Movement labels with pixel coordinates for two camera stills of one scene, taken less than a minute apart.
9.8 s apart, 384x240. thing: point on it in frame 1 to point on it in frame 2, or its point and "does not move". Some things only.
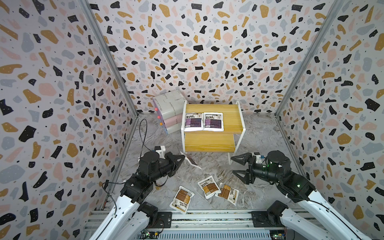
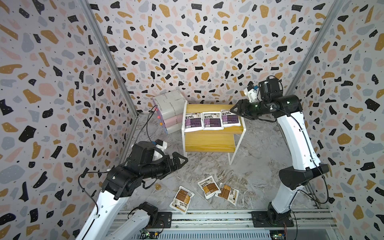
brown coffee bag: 182,199 does not move
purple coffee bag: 191,160 to 229,118
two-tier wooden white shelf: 227,141 does not move
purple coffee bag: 213,121 does not move
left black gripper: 174,165 does not move
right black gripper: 248,175 to 241,110
